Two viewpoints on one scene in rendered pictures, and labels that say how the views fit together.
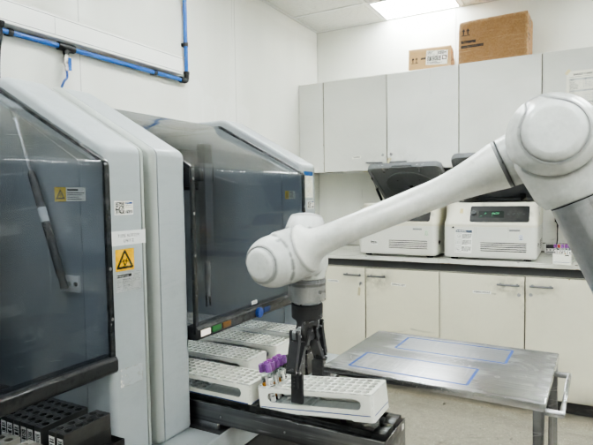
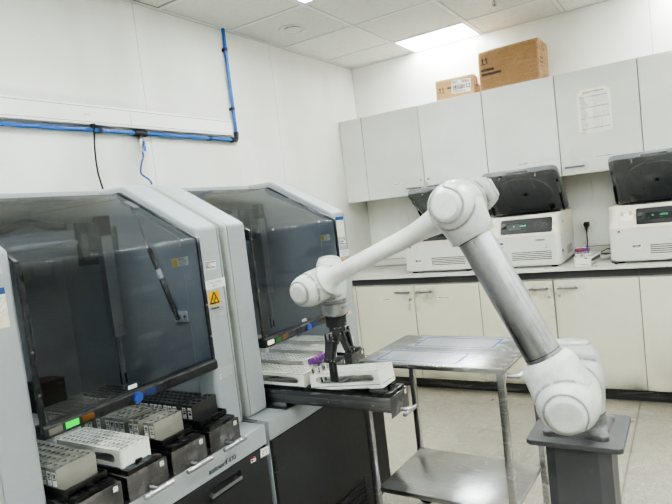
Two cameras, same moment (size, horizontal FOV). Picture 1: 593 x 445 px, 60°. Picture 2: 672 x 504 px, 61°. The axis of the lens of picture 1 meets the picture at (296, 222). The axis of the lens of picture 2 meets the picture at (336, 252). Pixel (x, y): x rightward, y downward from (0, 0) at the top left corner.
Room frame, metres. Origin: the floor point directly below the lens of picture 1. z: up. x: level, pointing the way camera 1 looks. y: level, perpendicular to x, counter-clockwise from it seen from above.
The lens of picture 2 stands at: (-0.78, -0.16, 1.43)
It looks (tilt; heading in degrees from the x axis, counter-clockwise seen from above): 4 degrees down; 3
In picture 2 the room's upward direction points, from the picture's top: 7 degrees counter-clockwise
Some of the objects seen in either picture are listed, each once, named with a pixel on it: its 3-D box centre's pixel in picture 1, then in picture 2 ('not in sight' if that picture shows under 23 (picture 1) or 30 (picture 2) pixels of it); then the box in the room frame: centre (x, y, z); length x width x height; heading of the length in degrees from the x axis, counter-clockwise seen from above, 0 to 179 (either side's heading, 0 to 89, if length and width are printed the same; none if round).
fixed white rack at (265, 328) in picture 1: (270, 335); (321, 344); (1.81, 0.10, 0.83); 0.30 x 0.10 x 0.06; 61
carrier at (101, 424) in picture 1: (85, 437); (202, 408); (1.01, 0.43, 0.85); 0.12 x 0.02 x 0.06; 151
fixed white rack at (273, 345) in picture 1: (245, 345); (302, 353); (1.67, 0.17, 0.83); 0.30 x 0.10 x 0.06; 61
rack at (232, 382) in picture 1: (214, 380); (280, 376); (1.35, 0.23, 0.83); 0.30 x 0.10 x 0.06; 61
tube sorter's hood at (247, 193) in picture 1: (193, 211); (254, 257); (1.67, 0.33, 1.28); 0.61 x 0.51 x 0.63; 151
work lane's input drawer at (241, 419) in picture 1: (272, 413); (321, 393); (1.27, 0.07, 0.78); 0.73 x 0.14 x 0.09; 61
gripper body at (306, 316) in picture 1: (307, 320); (336, 327); (1.22, -0.02, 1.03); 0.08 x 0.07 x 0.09; 151
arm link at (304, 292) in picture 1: (306, 290); (334, 307); (1.22, -0.02, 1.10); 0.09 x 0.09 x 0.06
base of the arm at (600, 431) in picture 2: not in sight; (579, 416); (0.95, -0.75, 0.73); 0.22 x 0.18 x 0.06; 151
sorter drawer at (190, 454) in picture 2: not in sight; (119, 440); (0.99, 0.71, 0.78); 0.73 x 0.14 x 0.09; 61
